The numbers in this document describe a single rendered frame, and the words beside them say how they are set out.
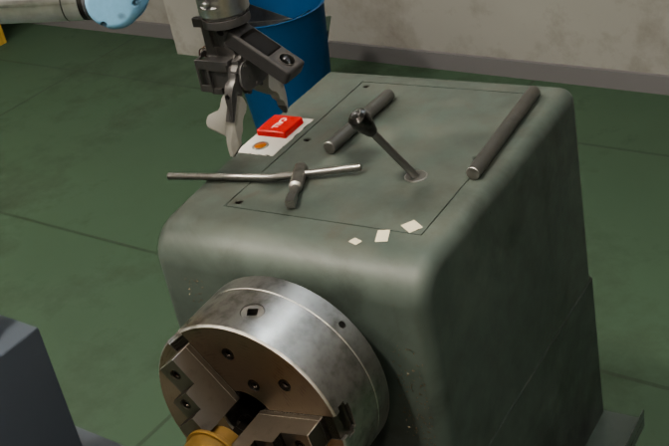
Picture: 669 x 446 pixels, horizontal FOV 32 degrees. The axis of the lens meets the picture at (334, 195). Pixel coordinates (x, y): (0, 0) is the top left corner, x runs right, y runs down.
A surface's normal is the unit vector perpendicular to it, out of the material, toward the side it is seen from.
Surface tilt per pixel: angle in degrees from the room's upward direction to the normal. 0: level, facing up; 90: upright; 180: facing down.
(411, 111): 0
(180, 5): 90
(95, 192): 0
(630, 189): 0
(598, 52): 90
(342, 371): 61
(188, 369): 51
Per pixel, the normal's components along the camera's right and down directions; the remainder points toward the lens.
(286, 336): 0.26, -0.69
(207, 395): 0.55, -0.45
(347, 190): -0.18, -0.86
